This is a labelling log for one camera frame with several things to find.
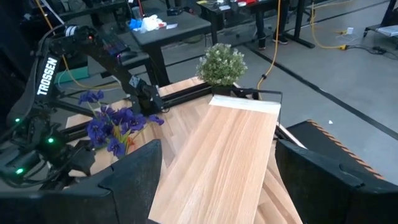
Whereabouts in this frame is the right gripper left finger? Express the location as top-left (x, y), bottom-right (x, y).
top-left (99, 139), bottom-right (163, 224)

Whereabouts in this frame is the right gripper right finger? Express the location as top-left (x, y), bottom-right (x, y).
top-left (274, 139), bottom-right (364, 224)

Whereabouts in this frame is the purple flower bunch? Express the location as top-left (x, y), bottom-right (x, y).
top-left (76, 89), bottom-right (165, 158)

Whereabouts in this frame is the black hazard-striped floor mat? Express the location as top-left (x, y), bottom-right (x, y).
top-left (285, 119), bottom-right (386, 181)

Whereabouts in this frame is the teal box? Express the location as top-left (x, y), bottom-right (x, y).
top-left (57, 67), bottom-right (90, 84)

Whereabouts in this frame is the black keyboard tray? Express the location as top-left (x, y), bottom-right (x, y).
top-left (101, 30), bottom-right (150, 78)

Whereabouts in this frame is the black keyboard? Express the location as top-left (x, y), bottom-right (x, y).
top-left (101, 30), bottom-right (130, 57)

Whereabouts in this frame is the potted green plant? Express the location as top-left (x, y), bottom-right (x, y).
top-left (196, 42), bottom-right (249, 96)

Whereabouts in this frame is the person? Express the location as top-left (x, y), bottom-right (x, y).
top-left (256, 0), bottom-right (292, 50)

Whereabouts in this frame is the white plastic bag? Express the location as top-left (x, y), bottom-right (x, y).
top-left (139, 14), bottom-right (167, 34)

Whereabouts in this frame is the black cart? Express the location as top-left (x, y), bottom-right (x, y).
top-left (363, 0), bottom-right (398, 38)

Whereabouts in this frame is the black cluttered desk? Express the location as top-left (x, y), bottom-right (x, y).
top-left (198, 0), bottom-right (315, 49)

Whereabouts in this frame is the wooden shelf black metal frame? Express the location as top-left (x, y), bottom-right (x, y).
top-left (148, 88), bottom-right (284, 224)

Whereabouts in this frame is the yellow extension cable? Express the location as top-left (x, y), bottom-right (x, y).
top-left (310, 0), bottom-right (349, 50)
top-left (256, 0), bottom-right (282, 91)
top-left (34, 0), bottom-right (121, 91)

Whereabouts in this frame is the black aluminium table frame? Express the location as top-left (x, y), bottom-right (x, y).
top-left (60, 81), bottom-right (307, 149)

